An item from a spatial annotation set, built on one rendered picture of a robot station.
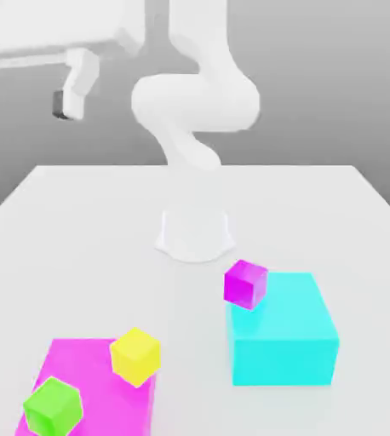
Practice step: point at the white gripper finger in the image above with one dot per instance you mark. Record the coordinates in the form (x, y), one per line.
(79, 85)

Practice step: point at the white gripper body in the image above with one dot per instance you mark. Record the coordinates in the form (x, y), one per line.
(45, 24)

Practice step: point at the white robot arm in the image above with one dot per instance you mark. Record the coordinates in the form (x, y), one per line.
(195, 102)

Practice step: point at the small purple cube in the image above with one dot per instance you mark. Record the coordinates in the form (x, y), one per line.
(241, 284)

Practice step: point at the small yellow cube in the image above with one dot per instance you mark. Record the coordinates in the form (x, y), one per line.
(135, 357)

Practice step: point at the small green cube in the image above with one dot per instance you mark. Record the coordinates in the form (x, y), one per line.
(53, 408)

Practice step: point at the large pink box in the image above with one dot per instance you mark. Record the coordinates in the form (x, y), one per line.
(106, 402)

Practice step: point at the large cyan box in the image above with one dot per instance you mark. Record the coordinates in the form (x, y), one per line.
(283, 347)

